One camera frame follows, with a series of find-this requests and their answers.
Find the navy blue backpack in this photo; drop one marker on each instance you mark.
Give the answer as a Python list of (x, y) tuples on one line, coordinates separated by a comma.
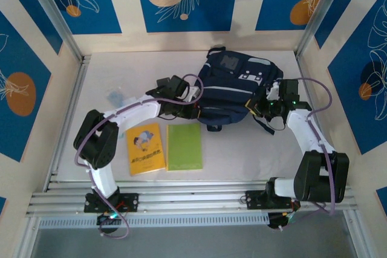
[(229, 89)]

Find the aluminium frame post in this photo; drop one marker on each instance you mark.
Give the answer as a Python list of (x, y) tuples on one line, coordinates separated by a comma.
[(320, 7), (54, 10)]

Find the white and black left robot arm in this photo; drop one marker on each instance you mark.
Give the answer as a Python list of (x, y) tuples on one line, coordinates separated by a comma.
[(136, 114)]

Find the clear pouch with blue contents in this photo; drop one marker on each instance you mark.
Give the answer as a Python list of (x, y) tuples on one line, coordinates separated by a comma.
[(115, 97)]

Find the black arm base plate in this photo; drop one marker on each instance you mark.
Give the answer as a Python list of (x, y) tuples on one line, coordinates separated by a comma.
[(254, 199), (130, 202)]

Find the green notebook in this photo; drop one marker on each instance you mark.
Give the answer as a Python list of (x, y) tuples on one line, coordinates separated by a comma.
[(184, 146)]

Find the aluminium table edge rails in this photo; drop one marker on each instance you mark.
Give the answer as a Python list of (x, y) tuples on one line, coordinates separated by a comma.
[(193, 197)]

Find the small black case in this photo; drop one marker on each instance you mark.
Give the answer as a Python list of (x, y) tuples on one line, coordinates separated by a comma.
[(161, 82)]

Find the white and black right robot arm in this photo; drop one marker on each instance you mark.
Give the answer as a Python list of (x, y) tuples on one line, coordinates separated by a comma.
[(305, 137)]

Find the black controller board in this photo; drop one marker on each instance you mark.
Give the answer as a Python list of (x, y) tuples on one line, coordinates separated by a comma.
[(276, 220), (106, 220)]

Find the aluminium frame leg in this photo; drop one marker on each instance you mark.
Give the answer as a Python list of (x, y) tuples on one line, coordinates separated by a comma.
[(28, 240), (359, 237)]

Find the aluminium side rail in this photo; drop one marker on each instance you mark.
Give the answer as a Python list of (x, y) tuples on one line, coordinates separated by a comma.
[(303, 69), (71, 113)]

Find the yellow book with cartoon cover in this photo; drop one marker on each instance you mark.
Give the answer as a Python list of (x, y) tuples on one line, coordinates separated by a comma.
[(145, 155)]

